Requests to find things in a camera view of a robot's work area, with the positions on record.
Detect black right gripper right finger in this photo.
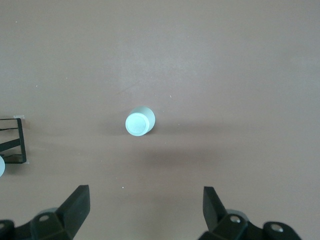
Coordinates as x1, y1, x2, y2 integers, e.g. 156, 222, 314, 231
199, 186, 301, 240

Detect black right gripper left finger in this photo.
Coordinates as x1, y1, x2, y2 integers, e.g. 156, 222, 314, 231
0, 184, 90, 240

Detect black metal cup rack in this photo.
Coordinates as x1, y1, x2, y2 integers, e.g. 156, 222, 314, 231
0, 117, 28, 165

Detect teal cup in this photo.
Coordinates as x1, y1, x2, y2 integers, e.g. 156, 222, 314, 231
124, 105, 157, 137

